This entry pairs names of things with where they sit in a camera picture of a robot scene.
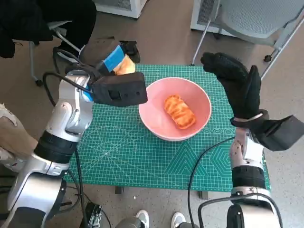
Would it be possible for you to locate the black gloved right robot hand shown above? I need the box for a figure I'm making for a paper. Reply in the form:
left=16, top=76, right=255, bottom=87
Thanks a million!
left=200, top=52, right=262, bottom=119

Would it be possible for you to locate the black left robot hand blue tape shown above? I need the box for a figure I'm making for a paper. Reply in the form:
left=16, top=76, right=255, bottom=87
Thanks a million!
left=79, top=38, right=141, bottom=76

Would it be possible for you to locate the round toy bread bun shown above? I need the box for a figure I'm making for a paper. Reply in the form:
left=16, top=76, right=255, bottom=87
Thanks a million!
left=113, top=53, right=136, bottom=76

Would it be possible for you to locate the braided rectangular toy bread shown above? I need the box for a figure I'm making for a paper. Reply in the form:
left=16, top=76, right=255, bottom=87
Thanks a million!
left=164, top=94, right=197, bottom=130

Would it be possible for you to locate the pink bowl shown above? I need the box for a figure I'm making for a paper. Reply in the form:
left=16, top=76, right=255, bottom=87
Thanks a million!
left=138, top=77, right=212, bottom=142

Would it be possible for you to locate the white cabinet with glass front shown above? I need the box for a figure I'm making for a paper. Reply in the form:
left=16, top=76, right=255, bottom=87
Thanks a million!
left=94, top=0, right=149, bottom=19

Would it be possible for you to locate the grey mesh office chair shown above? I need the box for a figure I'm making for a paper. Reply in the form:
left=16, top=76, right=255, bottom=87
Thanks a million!
left=191, top=0, right=304, bottom=80

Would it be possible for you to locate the person in black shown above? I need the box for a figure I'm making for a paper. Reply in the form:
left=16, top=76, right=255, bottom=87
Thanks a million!
left=0, top=0, right=97, bottom=65

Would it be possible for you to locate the white cabinet with perforated side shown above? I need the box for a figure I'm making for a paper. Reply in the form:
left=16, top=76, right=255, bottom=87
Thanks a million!
left=191, top=0, right=236, bottom=36

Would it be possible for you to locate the green cutting mat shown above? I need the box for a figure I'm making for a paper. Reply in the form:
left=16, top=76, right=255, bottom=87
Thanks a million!
left=64, top=64, right=271, bottom=191

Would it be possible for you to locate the person in beige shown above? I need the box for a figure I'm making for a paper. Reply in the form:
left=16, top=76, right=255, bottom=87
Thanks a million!
left=0, top=103, right=38, bottom=172

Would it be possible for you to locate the white shoe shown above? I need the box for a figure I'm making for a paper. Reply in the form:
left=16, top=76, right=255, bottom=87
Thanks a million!
left=171, top=211, right=186, bottom=228
left=135, top=209, right=150, bottom=228

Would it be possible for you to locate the black electronic device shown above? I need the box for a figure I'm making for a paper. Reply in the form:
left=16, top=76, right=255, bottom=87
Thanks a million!
left=85, top=201, right=103, bottom=228

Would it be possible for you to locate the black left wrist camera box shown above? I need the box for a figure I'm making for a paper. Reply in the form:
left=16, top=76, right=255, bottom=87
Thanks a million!
left=91, top=72, right=148, bottom=107

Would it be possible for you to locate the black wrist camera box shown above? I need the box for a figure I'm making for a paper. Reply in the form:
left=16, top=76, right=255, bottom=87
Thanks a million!
left=91, top=72, right=148, bottom=107
left=249, top=115, right=301, bottom=152

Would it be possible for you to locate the grey metal frame chair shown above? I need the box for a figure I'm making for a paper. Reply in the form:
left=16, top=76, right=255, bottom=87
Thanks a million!
left=28, top=20, right=86, bottom=86

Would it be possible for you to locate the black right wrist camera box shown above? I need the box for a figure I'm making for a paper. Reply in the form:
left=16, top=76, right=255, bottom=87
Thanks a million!
left=249, top=115, right=301, bottom=152

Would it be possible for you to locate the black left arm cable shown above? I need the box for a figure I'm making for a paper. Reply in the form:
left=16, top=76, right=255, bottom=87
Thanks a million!
left=42, top=47, right=100, bottom=228

